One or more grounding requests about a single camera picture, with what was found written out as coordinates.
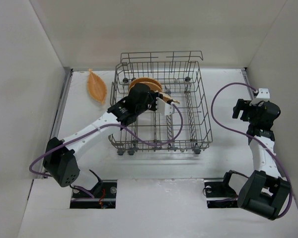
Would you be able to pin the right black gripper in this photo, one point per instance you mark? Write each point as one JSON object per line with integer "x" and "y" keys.
{"x": 240, "y": 109}

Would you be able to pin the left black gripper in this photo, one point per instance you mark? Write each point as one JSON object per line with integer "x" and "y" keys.
{"x": 152, "y": 99}

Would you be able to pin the round orange woven plate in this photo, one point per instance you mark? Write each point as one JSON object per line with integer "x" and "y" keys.
{"x": 143, "y": 79}
{"x": 152, "y": 86}

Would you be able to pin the leaf-shaped orange woven plate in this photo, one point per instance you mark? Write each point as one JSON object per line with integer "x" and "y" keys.
{"x": 96, "y": 87}

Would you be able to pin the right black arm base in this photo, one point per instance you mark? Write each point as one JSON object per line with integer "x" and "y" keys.
{"x": 218, "y": 192}

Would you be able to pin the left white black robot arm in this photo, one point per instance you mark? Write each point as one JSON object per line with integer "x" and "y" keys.
{"x": 61, "y": 156}

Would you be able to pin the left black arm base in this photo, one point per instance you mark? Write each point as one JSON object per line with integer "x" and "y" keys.
{"x": 101, "y": 196}

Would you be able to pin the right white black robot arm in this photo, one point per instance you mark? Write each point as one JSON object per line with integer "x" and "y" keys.
{"x": 265, "y": 191}

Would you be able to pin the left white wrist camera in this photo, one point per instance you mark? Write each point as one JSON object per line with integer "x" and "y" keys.
{"x": 165, "y": 107}

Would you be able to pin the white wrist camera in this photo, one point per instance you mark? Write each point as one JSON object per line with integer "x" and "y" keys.
{"x": 262, "y": 95}
{"x": 165, "y": 107}

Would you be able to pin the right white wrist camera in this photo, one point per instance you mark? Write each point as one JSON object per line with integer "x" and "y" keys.
{"x": 262, "y": 95}

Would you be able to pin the grey wire dish rack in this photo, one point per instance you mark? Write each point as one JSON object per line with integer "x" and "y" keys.
{"x": 189, "y": 128}

